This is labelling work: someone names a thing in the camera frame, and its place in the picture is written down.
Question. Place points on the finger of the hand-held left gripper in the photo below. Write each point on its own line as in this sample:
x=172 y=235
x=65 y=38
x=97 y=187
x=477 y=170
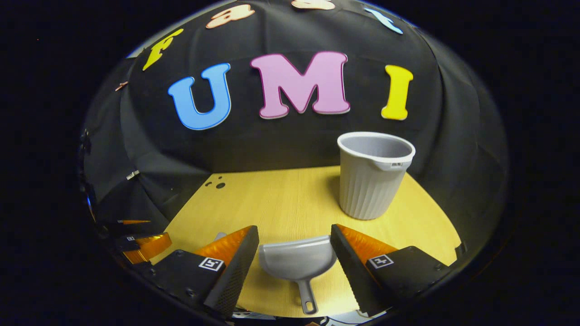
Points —
x=133 y=222
x=147 y=246

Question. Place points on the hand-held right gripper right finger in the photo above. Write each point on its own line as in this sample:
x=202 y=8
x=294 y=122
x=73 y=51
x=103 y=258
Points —
x=351 y=271

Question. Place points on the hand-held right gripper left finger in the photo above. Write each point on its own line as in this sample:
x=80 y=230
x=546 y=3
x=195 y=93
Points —
x=235 y=271

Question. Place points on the grey plastic dustpan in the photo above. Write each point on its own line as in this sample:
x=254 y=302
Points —
x=297 y=260

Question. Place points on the grey ribbed garbage bin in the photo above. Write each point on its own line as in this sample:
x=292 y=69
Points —
x=367 y=185

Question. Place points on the yellow wooden desktop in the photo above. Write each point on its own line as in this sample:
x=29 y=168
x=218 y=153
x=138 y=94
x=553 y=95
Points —
x=281 y=203

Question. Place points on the white cloth clip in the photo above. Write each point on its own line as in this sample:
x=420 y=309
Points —
x=132 y=174

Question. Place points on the black table clamp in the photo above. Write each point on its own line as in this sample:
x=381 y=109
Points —
x=460 y=250

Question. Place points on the wooden cloth clip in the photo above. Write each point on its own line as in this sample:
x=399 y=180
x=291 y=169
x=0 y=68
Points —
x=121 y=85

